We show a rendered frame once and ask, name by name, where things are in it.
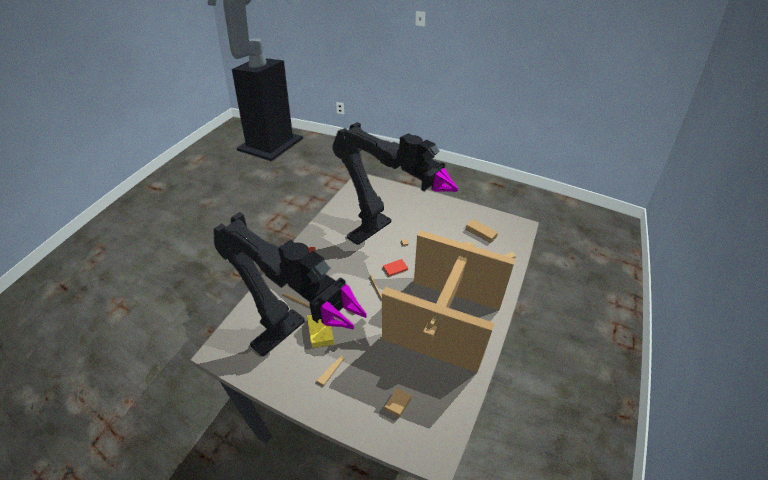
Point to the tan wooden board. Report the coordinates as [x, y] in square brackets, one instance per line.
[486, 276]
[461, 339]

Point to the yellow block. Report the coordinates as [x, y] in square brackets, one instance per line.
[320, 334]

